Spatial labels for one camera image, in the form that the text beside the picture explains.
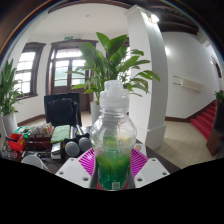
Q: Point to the red carpeted staircase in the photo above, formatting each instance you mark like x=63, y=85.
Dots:
x=206, y=120

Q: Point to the printed paper leaflet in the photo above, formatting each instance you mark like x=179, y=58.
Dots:
x=139, y=147

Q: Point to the green cloth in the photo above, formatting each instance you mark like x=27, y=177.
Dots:
x=60, y=133

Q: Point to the grey microphone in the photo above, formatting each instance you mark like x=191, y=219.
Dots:
x=85, y=144
x=72, y=149

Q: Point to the black flat device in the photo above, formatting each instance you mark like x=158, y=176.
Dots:
x=56, y=150

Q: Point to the flat round red coaster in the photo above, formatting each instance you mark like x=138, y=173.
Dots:
x=94, y=184

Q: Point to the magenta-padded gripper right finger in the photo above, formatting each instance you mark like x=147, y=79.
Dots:
x=150, y=171

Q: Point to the green exit sign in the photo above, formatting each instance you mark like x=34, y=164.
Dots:
x=68, y=38

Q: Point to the dark framed window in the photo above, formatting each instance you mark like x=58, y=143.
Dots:
x=26, y=70

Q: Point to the potted plant in white pot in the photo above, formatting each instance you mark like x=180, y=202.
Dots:
x=8, y=93
x=106, y=60

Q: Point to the red box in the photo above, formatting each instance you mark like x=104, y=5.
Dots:
x=17, y=142

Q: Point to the black chair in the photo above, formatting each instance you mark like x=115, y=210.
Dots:
x=63, y=110

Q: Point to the dark wooden double door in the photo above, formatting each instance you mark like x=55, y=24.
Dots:
x=63, y=73

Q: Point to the wooden tray with jars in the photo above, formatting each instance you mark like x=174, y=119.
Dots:
x=40, y=131

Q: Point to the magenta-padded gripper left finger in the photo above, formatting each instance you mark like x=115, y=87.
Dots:
x=73, y=171

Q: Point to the white wall radiator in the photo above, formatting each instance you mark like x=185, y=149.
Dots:
x=188, y=83

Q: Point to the clear bottle with green drink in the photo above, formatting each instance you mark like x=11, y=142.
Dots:
x=112, y=143

